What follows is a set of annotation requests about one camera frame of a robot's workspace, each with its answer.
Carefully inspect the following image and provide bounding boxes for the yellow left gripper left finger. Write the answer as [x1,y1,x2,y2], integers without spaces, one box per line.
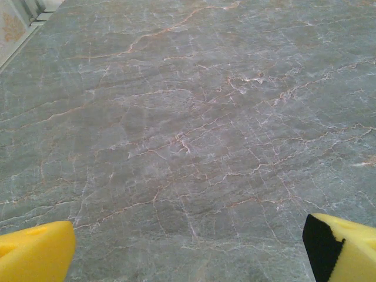
[0,220,77,282]

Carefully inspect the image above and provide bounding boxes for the aluminium frame post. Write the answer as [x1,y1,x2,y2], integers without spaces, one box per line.
[22,0,56,23]

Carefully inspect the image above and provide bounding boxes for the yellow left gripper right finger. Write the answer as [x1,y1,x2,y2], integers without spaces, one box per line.
[302,213,376,282]

